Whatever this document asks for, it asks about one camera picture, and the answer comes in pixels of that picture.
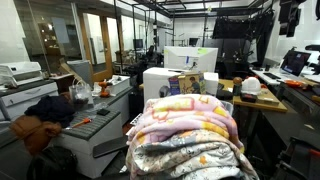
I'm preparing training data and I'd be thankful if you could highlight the pink patterned fleece blanket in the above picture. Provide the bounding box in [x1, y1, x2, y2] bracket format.
[127, 94, 244, 152]

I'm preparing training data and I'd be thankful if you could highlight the large white cardboard box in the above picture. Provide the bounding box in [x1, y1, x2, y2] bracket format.
[143, 67, 219, 102]

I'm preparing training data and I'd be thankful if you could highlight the colourful wooden blocks box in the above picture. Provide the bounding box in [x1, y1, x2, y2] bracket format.
[168, 73, 206, 95]

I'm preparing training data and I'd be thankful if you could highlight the floral quilt blanket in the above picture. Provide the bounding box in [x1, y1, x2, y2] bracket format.
[126, 130, 259, 180]

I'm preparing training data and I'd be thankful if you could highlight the white cabinet with grey mat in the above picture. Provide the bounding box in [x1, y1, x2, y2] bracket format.
[51, 110, 123, 178]

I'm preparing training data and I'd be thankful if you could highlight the clear plastic bag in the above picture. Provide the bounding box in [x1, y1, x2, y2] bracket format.
[69, 80, 93, 110]

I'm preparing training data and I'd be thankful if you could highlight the white hard hat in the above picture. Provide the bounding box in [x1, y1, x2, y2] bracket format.
[241, 77, 261, 95]

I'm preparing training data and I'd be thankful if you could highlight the dark navy garment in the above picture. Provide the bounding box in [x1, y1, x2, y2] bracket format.
[24, 95, 75, 128]

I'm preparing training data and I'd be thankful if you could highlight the wooden table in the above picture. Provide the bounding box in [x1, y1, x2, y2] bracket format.
[232, 87, 287, 112]

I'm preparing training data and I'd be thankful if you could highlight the black backpack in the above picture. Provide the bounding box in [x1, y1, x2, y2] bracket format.
[27, 146, 77, 180]

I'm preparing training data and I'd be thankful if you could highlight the brown jacket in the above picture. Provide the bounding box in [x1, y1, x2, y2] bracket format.
[9, 115, 62, 156]

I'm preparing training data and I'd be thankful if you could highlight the open laptop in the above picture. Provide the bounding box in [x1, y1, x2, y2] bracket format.
[275, 50, 311, 80]

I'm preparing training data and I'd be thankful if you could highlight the white printer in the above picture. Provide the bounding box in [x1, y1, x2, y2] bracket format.
[0, 61, 43, 87]

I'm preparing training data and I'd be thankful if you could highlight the orange cordless drill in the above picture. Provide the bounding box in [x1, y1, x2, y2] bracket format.
[98, 82, 112, 98]

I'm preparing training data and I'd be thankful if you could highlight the orange handled tool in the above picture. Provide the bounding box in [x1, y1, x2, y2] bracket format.
[66, 118, 92, 129]

